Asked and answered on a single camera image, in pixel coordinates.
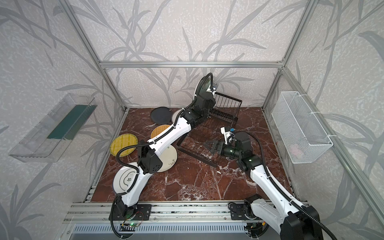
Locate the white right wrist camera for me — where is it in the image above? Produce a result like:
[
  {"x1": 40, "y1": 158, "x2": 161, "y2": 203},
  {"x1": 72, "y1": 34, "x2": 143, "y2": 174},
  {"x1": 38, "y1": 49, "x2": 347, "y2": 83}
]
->
[{"x1": 221, "y1": 127, "x2": 235, "y2": 145}]

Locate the cream floral plate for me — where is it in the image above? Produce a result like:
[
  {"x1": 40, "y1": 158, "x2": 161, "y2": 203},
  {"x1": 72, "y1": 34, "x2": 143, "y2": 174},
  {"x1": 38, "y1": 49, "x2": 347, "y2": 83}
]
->
[{"x1": 158, "y1": 146, "x2": 178, "y2": 173}]

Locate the orange sunburst plate by rack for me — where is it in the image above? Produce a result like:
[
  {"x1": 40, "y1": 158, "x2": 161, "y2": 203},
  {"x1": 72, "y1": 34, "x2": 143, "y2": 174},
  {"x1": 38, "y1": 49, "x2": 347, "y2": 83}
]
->
[{"x1": 172, "y1": 109, "x2": 183, "y2": 124}]

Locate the black wire dish rack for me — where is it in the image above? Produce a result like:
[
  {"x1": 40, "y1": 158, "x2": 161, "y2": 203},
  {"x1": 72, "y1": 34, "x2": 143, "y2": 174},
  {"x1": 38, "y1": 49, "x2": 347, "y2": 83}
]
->
[{"x1": 176, "y1": 92, "x2": 243, "y2": 168}]

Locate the clear acrylic wall shelf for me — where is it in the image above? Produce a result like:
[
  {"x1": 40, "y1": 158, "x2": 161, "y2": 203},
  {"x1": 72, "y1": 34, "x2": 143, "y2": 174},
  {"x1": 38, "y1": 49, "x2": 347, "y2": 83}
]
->
[{"x1": 9, "y1": 94, "x2": 98, "y2": 163}]

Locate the white mesh wall basket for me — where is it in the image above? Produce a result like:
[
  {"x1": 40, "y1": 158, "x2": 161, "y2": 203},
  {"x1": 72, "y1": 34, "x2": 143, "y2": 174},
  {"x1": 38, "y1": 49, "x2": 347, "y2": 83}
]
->
[{"x1": 272, "y1": 91, "x2": 333, "y2": 164}]

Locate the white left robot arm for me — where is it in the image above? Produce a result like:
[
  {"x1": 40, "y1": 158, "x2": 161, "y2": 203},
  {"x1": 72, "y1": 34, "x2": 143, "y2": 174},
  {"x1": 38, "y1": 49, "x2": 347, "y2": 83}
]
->
[{"x1": 109, "y1": 73, "x2": 216, "y2": 240}]

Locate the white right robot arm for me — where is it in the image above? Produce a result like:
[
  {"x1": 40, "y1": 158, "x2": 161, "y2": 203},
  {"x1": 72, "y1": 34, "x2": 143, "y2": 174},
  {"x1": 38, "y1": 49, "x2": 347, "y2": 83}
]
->
[{"x1": 205, "y1": 128, "x2": 336, "y2": 240}]

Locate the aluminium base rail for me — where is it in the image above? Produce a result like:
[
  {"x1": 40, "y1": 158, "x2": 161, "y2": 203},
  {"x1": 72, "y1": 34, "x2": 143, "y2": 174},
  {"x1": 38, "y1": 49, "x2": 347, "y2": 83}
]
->
[{"x1": 63, "y1": 201, "x2": 233, "y2": 224}]

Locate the white plate black emblem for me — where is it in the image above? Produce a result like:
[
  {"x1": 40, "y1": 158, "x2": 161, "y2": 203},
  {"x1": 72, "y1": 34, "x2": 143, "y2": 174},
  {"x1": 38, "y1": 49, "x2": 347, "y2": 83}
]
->
[{"x1": 113, "y1": 163, "x2": 143, "y2": 194}]

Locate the green rim lettered plate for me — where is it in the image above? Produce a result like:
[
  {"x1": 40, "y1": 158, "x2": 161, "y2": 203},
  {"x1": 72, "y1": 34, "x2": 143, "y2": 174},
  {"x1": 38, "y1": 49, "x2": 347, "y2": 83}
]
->
[{"x1": 193, "y1": 75, "x2": 212, "y2": 103}]

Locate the black round plate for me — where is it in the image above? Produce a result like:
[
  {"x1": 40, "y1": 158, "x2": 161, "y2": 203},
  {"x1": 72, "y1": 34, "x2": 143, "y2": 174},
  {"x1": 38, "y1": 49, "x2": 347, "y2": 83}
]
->
[{"x1": 150, "y1": 107, "x2": 173, "y2": 125}]

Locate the yellow woven plate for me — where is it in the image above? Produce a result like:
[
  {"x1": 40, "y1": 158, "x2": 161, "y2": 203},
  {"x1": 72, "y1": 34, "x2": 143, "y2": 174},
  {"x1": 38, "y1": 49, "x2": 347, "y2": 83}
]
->
[{"x1": 110, "y1": 134, "x2": 138, "y2": 156}]

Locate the orange woven bamboo plate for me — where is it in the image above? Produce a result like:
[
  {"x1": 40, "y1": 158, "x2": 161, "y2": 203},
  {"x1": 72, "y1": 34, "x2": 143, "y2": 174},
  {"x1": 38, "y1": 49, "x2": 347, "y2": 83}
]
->
[{"x1": 151, "y1": 125, "x2": 170, "y2": 139}]

